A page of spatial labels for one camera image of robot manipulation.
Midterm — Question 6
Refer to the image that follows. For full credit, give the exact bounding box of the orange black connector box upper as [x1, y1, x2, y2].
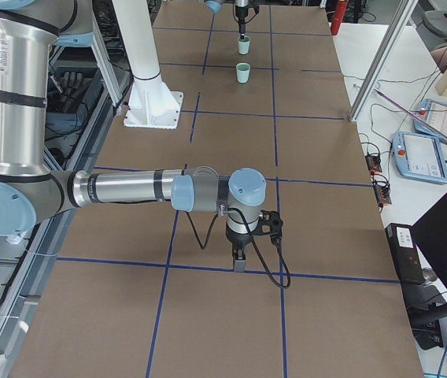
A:
[365, 154, 382, 174]

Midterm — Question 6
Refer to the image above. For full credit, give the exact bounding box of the green cup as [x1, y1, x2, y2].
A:
[235, 62, 251, 83]
[238, 35, 251, 55]

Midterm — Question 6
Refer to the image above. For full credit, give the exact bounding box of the teach pendant nearer pillar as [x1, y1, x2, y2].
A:
[417, 98, 447, 135]

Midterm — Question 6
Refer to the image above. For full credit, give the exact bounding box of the person in black shirt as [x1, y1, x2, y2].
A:
[430, 46, 447, 72]

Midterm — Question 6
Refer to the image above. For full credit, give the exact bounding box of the orange black connector box lower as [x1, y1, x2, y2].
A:
[373, 182, 392, 208]

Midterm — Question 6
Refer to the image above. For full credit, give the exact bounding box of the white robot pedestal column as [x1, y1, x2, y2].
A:
[113, 0, 183, 129]

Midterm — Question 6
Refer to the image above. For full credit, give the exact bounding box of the aluminium frame pillar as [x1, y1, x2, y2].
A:
[349, 0, 418, 122]

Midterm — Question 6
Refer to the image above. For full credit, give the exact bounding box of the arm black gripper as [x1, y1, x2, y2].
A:
[235, 6, 247, 39]
[226, 225, 253, 272]

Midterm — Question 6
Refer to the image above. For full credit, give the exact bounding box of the red cylinder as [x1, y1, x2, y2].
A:
[331, 0, 348, 35]

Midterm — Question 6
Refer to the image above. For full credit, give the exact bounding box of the teach pendant farther from pillar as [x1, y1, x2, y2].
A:
[392, 131, 447, 184]

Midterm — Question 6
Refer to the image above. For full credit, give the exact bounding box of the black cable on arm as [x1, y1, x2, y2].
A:
[183, 206, 292, 291]

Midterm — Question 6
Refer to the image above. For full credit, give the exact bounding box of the orange black connector box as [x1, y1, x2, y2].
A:
[373, 182, 392, 208]
[365, 154, 382, 174]

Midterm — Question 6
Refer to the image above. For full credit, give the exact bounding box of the reacher grabber tool green handle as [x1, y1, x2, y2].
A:
[372, 88, 447, 174]

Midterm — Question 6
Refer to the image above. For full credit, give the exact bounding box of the black desktop computer box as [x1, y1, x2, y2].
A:
[385, 223, 425, 285]

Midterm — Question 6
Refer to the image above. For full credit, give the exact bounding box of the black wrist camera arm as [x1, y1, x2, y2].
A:
[257, 210, 283, 239]

